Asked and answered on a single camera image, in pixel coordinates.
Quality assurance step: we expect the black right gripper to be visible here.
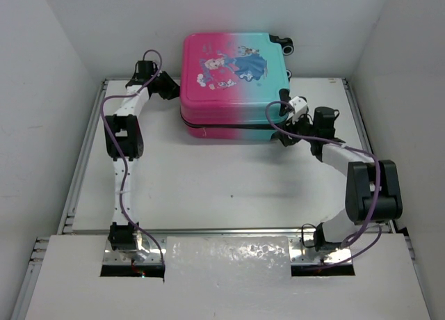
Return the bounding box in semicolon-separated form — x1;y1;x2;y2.
276;110;318;146

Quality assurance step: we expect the teal suitcase with grey lining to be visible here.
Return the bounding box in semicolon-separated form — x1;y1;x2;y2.
179;33;294;141

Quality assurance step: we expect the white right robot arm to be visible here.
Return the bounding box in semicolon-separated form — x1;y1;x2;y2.
273;102;403;251

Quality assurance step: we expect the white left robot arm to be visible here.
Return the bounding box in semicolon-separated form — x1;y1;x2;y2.
100;59;179;252

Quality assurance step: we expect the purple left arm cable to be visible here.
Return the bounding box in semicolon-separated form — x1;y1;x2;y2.
99;49;166;267

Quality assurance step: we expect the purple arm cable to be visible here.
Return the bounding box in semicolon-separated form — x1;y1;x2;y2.
265;100;383;266
99;49;166;267

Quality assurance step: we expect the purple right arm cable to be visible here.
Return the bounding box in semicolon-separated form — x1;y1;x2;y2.
265;100;383;266

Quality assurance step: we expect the silver mounting rail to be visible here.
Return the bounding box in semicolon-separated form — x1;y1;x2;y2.
33;229;354;265

